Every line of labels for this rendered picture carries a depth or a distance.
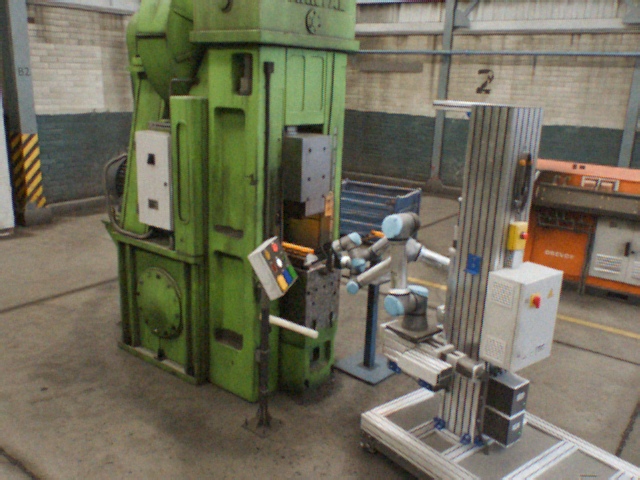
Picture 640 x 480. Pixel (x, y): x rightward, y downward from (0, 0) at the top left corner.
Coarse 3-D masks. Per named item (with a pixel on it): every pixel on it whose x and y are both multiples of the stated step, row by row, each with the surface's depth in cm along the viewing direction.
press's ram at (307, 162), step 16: (288, 144) 371; (304, 144) 366; (320, 144) 378; (288, 160) 374; (304, 160) 369; (320, 160) 382; (288, 176) 376; (304, 176) 372; (320, 176) 385; (288, 192) 379; (304, 192) 375; (320, 192) 389
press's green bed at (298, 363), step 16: (336, 320) 425; (288, 336) 407; (304, 336) 398; (320, 336) 412; (288, 352) 411; (304, 352) 403; (320, 352) 426; (288, 368) 414; (304, 368) 406; (320, 368) 422; (288, 384) 418; (304, 384) 414; (320, 384) 426
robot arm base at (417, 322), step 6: (426, 312) 326; (402, 318) 332; (408, 318) 325; (414, 318) 323; (420, 318) 323; (426, 318) 326; (402, 324) 328; (408, 324) 324; (414, 324) 324; (420, 324) 323; (426, 324) 325; (414, 330) 323; (420, 330) 323
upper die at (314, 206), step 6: (318, 198) 389; (324, 198) 393; (288, 204) 388; (294, 204) 385; (300, 204) 381; (306, 204) 379; (312, 204) 384; (318, 204) 389; (324, 204) 395; (288, 210) 389; (294, 210) 386; (300, 210) 382; (306, 210) 381; (312, 210) 386; (318, 210) 391
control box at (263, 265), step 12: (276, 240) 355; (252, 252) 334; (264, 252) 332; (276, 252) 347; (252, 264) 330; (264, 264) 328; (276, 264) 340; (288, 264) 356; (264, 276) 330; (276, 276) 333; (276, 288) 330
